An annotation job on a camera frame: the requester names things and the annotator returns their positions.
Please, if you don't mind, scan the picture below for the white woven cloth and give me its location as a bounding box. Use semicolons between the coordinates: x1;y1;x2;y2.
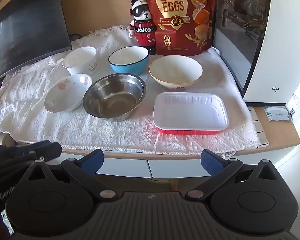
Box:
0;24;262;155

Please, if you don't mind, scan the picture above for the red snack bag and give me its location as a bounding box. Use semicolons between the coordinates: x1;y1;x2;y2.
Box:
142;0;217;56

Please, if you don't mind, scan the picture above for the stainless steel bowl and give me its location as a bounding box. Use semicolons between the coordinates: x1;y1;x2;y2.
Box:
83;73;147;122

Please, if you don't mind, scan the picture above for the tall white printed bowl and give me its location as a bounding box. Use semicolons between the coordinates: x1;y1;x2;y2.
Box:
62;46;97;76

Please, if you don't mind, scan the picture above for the shallow white floral bowl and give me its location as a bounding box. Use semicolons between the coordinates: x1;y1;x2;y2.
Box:
44;73;93;113

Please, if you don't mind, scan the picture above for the white drawer front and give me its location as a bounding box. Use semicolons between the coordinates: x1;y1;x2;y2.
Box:
96;158;148;178

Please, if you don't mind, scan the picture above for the black curved monitor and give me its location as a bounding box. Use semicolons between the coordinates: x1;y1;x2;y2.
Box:
0;0;73;79

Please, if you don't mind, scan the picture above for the white computer case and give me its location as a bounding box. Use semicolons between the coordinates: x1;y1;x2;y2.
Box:
211;0;300;123

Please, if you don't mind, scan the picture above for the wide white gold-rimmed bowl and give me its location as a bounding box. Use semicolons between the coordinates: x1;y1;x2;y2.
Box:
148;55;203;92

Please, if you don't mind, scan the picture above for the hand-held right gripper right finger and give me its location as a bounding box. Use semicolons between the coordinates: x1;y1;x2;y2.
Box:
185;149;282;202

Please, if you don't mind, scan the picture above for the bear figurine with goggles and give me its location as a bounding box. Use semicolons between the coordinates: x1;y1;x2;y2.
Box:
129;0;157;55

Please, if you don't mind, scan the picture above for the green and white sachet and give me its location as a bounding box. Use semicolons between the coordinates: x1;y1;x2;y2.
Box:
262;106;293;122

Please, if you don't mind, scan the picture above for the red white plastic tray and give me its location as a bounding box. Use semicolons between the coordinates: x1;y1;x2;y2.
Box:
152;92;230;136

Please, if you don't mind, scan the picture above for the beige leather cushion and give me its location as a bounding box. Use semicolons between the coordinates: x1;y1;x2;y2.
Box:
0;130;17;147

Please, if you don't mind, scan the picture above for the blue enamel bowl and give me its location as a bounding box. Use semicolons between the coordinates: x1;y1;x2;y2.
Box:
108;46;150;75

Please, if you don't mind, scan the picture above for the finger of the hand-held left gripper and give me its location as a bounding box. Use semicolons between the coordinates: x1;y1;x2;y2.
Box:
0;156;39;181
0;141;62;160

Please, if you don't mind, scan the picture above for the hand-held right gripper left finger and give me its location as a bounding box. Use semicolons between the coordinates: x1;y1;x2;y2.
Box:
24;149;118;202

